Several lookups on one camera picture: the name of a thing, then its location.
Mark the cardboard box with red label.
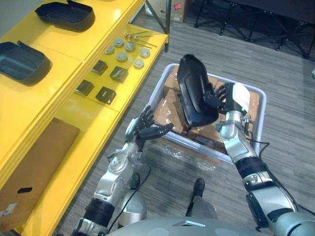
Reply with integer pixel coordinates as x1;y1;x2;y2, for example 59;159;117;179
170;0;189;24

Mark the black shelf post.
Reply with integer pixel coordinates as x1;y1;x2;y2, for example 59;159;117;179
164;0;171;53

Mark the silver robot leg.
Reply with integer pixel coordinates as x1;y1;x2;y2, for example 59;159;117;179
118;190;148;229
186;195;219;220

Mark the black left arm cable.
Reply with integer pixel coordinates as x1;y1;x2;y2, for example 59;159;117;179
107;166;152;232

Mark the taped brown cardboard packet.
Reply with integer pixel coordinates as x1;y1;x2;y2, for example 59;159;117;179
161;72;181;99
246;89;262;120
153;97;189;135
207;74;228;89

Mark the dark right robot foot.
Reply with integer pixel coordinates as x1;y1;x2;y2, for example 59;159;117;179
192;177;206;198

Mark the black folding table frame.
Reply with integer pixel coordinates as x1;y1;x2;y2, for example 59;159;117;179
193;0;315;59

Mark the dark robot foot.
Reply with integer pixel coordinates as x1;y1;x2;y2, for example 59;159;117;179
192;177;206;198
131;172;141;189

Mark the silver left robot leg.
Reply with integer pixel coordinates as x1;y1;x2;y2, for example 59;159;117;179
118;190;148;229

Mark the flat brown cardboard box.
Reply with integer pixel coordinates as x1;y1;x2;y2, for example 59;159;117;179
0;117;81;226

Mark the dark left robot foot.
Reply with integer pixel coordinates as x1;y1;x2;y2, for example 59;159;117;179
131;172;141;189

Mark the silver right robot leg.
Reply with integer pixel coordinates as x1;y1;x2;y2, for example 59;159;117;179
186;195;219;220

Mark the clear plastic film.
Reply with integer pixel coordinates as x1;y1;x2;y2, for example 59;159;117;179
147;142;220;173

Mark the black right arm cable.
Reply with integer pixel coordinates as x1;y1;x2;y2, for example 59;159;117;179
246;131;315;215

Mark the black plastic housing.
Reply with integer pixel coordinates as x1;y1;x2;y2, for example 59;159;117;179
178;94;190;129
177;54;220;128
0;41;53;87
34;0;96;33

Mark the plain brown cardboard box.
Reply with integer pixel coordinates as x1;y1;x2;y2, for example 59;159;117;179
145;0;167;19

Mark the pale plastic bin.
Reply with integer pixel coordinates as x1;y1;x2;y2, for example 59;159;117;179
147;63;268;165

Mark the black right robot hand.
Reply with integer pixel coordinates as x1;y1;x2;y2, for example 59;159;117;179
202;82;251;115

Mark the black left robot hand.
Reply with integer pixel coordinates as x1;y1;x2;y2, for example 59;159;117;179
125;105;174;152

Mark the small black square block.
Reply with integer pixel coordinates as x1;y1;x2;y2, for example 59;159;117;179
74;79;95;97
91;59;109;75
95;86;117;104
109;66;129;83

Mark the thin metal rod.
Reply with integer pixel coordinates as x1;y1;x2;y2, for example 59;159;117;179
134;40;158;48

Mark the yellow metal shelf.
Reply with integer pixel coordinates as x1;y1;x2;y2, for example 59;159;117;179
0;0;170;236

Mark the grey robot torso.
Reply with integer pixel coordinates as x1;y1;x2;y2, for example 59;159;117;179
108;215;274;236

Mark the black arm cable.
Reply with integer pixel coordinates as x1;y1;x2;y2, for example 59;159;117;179
107;166;152;232
246;131;315;215

